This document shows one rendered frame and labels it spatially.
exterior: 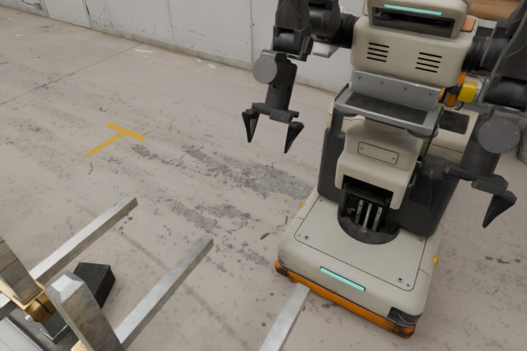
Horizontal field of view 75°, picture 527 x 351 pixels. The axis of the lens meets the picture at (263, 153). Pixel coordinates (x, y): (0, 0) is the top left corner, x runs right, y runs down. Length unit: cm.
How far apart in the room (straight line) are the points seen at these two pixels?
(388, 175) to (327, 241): 55
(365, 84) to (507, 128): 44
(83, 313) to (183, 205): 160
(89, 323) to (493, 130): 66
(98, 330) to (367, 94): 81
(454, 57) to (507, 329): 132
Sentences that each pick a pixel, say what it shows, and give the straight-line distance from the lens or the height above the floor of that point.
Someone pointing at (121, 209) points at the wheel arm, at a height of 85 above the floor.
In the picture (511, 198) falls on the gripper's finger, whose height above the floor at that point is 107.
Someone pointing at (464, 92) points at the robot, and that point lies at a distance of 148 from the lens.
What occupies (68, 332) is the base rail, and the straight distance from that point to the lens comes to 99.
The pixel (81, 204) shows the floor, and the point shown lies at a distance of 232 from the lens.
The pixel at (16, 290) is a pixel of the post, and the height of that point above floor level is 91.
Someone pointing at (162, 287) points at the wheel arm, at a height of 85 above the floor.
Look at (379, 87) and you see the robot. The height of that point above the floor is 107.
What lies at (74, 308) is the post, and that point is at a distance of 54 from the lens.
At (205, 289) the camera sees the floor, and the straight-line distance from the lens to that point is 176.
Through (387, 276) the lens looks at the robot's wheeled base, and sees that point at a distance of 152.
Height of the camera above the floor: 151
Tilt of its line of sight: 39 degrees down
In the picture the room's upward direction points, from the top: straight up
